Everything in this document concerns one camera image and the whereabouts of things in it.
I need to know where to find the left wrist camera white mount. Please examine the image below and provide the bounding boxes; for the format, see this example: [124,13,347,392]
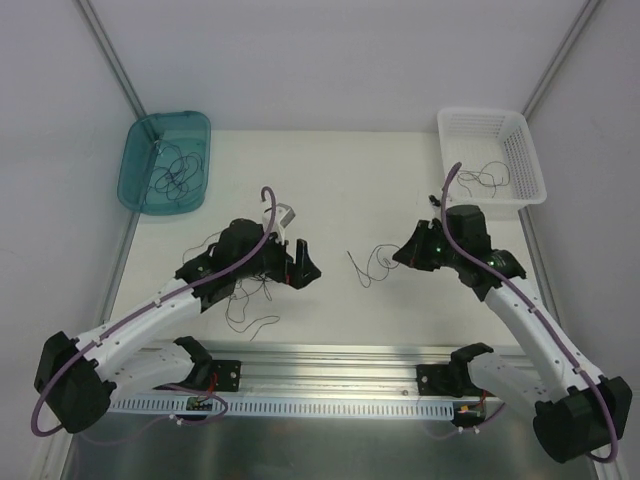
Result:
[262,201,296,245]

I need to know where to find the white slotted cable duct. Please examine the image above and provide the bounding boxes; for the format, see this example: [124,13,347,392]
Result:
[109,394,454,421]

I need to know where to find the thin black cable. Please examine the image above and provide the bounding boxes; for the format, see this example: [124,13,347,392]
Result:
[144,142,204,204]
[455,160,511,200]

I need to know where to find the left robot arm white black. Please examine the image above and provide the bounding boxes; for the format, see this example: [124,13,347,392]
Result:
[31,219,321,437]

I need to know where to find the white perforated plastic basket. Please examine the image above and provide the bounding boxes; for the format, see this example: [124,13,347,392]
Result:
[437,107,547,220]

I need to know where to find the aluminium frame post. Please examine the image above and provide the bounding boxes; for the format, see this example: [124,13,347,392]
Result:
[73,0,147,119]
[521,0,605,121]

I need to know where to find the left aluminium frame post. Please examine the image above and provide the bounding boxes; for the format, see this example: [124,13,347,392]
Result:
[73,0,147,119]

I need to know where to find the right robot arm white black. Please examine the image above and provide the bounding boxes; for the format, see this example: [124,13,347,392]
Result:
[393,205,632,463]

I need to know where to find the right aluminium frame post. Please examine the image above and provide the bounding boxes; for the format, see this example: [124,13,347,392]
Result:
[521,0,605,121]

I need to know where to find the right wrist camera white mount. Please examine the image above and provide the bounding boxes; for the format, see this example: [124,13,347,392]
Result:
[429,195,441,208]

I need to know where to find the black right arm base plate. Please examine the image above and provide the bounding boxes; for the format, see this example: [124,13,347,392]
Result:
[415,364,457,396]

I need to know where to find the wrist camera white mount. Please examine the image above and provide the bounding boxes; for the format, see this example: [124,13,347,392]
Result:
[429,195,441,208]
[262,201,296,245]

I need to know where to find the teal plastic bin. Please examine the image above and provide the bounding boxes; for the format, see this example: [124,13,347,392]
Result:
[117,111,212,216]

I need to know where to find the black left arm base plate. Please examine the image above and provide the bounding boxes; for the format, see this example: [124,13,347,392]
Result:
[205,359,242,393]

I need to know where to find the thin dark short cable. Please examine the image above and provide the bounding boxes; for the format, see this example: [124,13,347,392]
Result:
[346,243,401,290]

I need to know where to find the aluminium mounting rail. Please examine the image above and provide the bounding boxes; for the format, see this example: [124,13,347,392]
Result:
[144,342,481,401]

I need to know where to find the purple cable bundle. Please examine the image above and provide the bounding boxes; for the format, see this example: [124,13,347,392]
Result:
[180,237,282,341]

